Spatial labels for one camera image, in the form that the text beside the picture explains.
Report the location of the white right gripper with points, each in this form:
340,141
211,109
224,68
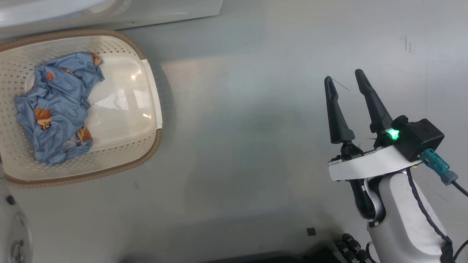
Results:
369,164

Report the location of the blue cartoon print garment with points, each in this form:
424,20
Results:
55,106

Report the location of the white front-load washing machine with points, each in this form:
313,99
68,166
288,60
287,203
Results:
164,9

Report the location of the cream perforated laundry basket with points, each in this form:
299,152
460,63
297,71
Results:
120,153

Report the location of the small black floor marker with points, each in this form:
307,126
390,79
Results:
310,231

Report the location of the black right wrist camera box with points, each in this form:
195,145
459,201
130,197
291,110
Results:
420,137

